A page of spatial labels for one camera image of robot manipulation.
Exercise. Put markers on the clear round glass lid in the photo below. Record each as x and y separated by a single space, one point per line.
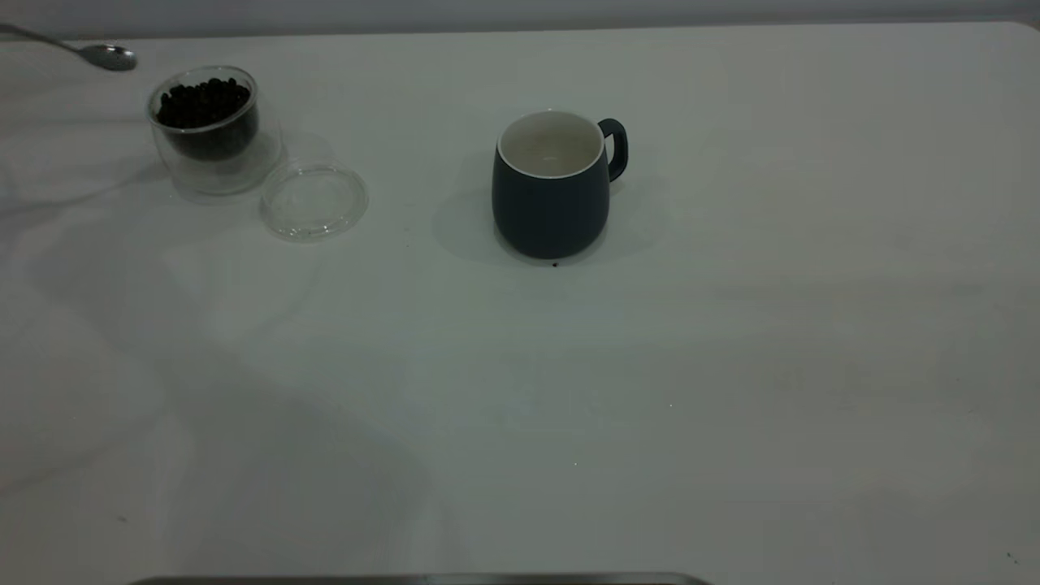
313 205

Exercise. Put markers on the dark coffee beans pile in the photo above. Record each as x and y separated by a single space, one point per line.
203 106

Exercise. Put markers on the dark grey ceramic mug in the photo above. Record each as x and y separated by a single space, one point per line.
552 211

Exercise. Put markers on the clear glass jar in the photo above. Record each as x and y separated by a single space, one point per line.
236 175

